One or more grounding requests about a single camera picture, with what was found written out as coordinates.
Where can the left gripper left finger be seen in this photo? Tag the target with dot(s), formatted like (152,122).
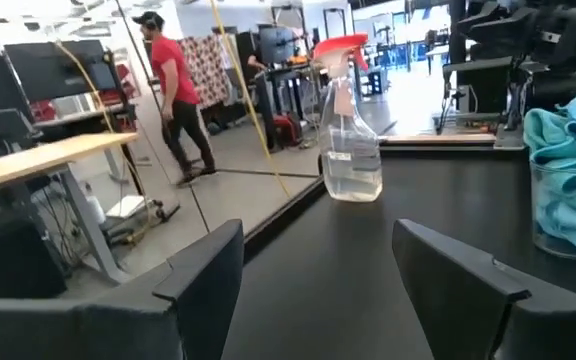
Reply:
(118,330)

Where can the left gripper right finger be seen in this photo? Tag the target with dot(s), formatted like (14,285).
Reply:
(468,320)

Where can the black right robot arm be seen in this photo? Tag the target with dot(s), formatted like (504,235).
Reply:
(553,90)

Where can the clear plastic basket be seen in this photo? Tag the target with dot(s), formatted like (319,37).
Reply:
(543,240)

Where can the white flat box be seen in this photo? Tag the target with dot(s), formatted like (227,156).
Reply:
(125,205)

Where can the black power strip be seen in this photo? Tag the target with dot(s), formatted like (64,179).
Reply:
(168,211)

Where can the wooden table board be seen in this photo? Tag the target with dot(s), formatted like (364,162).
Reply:
(438,139)

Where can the wooden desk grey legs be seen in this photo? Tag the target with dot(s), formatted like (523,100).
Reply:
(43,157)

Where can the clear spray bottle red trigger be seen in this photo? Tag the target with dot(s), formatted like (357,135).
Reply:
(350,170)

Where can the red tool case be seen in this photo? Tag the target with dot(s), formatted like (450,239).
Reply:
(288,131)

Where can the person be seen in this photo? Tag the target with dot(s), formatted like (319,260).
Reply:
(264,95)
(173,60)

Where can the patterned hanging cloth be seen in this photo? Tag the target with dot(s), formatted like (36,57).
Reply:
(205,70)

